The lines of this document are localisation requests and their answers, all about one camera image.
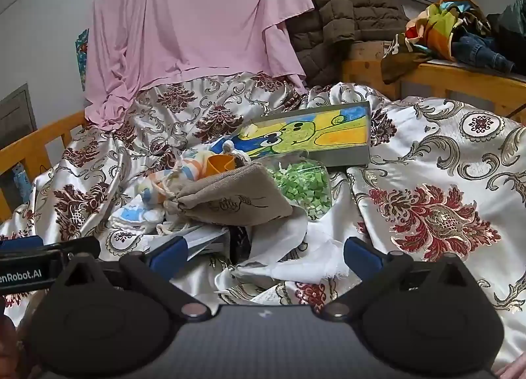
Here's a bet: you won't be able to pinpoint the wooden bed frame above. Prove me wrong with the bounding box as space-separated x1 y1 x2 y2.
341 39 526 125

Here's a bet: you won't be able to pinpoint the dark green clothing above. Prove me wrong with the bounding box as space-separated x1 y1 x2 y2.
487 0 526 75

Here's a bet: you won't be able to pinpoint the grey box with cartoon painting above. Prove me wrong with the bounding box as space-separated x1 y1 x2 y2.
205 100 372 168

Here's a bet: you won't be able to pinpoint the person's left hand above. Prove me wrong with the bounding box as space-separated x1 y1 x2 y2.
0 313 19 379

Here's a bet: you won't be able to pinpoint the pink hanging sheet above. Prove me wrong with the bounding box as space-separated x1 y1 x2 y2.
84 0 316 131

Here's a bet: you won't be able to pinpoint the white and orange carton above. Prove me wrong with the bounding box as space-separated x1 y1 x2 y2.
146 225 231 258

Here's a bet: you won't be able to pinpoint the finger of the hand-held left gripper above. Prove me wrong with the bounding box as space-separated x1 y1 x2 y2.
0 236 44 255
41 236 102 260

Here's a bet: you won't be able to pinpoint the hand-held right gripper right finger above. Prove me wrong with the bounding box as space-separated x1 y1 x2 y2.
321 237 477 320

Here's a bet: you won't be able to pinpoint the brown quilted jacket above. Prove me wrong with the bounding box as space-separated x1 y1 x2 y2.
285 0 412 89

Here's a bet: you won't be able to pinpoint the burlap drawstring bag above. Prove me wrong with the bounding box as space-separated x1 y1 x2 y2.
163 163 293 227

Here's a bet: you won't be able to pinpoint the black strap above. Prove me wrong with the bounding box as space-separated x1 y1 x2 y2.
228 225 252 265

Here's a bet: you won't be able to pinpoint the wooden bed rail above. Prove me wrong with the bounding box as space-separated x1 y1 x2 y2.
0 110 89 207

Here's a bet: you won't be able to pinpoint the white cloth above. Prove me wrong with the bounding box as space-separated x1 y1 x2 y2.
224 215 350 285

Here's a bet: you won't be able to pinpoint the orange silicone cup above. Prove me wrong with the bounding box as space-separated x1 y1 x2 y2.
203 155 239 177

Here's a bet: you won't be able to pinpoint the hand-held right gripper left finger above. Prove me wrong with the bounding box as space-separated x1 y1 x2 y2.
53 235 210 320

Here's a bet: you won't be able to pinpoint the floral satin bedspread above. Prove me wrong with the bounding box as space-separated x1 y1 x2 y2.
0 70 526 379

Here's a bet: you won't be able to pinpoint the jar of green paper stars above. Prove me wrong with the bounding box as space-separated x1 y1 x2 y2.
263 153 333 221

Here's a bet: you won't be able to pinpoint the striped towel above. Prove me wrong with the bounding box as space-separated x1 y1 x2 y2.
109 149 214 236

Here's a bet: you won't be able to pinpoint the colourful printed cloth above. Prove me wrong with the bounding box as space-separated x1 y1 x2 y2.
405 0 491 61

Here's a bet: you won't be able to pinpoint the blue wall poster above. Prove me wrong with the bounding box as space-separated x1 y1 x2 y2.
75 29 90 92

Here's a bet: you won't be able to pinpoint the blue jeans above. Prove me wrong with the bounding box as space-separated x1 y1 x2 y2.
452 31 516 73

